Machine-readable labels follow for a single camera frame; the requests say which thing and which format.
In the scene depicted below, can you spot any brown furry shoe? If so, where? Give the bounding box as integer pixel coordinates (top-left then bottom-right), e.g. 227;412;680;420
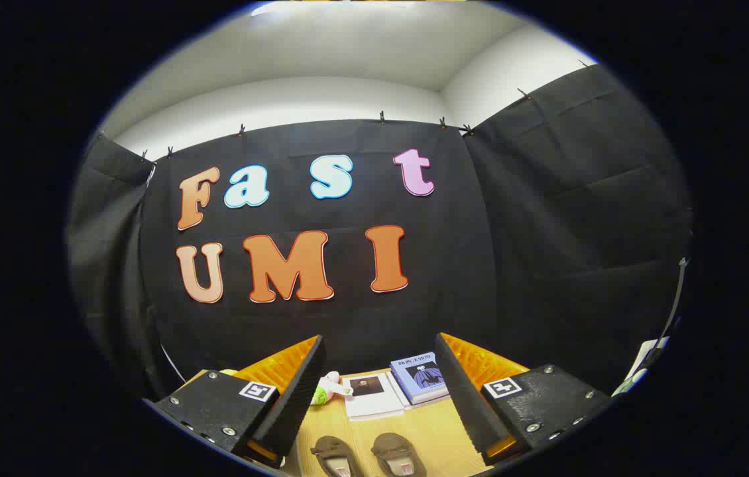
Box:
311;435;363;477
371;433;428;477

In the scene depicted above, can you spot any blue cover book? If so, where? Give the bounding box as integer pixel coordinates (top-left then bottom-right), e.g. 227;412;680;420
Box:
390;352;450;405

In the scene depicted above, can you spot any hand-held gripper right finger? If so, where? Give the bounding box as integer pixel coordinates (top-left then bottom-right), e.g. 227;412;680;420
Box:
435;333;614;467

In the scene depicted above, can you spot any green and pink plush toy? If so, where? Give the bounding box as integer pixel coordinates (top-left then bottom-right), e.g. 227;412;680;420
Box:
311;371;354;406

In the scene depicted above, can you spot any white book with portrait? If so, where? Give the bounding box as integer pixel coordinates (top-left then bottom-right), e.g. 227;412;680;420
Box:
341;372;406;422

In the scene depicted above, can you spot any black backdrop cloth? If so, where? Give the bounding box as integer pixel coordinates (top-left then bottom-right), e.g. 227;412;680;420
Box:
66;63;692;405

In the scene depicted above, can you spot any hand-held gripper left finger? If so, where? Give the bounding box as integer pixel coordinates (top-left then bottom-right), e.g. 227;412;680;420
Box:
143;335;327;468

